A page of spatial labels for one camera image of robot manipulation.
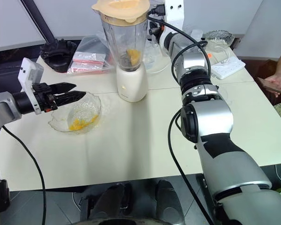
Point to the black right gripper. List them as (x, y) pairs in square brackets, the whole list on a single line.
[(156, 28)]

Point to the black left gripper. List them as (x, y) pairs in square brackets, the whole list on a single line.
[(43, 97)]

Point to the clear textured glass bowl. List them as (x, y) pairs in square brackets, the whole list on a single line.
[(84, 110)]

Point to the orange fruit pieces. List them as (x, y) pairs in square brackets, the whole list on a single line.
[(135, 56), (83, 123)]

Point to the peach blender lid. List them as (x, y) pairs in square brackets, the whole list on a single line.
[(121, 9)]

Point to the dark smartphone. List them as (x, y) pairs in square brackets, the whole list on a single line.
[(268, 85)]

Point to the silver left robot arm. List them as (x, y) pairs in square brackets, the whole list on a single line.
[(4, 105)]

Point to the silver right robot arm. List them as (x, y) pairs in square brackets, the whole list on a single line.
[(213, 122)]

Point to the person's hand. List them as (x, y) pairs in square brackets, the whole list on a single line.
[(277, 83)]

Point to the clear red-zip plastic bag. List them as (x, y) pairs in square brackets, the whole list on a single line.
[(85, 64), (91, 44)]

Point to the clear plastic container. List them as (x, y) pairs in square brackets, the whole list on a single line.
[(155, 58)]

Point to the clear blender jar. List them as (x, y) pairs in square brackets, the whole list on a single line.
[(114, 39)]

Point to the metal blender blade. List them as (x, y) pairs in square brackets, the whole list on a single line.
[(126, 61)]

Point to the cream blender base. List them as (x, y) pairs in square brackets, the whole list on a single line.
[(132, 84)]

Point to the crinkled glass dish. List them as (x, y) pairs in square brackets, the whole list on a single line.
[(219, 37)]

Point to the white appliance with orange dot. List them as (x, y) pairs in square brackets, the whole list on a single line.
[(217, 55)]

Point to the black slanted pole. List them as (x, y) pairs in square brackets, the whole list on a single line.
[(41, 21)]

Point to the white power strip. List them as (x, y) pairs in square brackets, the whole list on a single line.
[(228, 68)]

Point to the dark rounded shape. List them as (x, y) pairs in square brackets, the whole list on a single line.
[(169, 201)]

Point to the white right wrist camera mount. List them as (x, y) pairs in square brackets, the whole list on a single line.
[(175, 14)]

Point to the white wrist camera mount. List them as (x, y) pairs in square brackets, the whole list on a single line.
[(175, 14), (29, 72)]

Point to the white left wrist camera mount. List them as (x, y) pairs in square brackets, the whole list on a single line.
[(29, 72)]

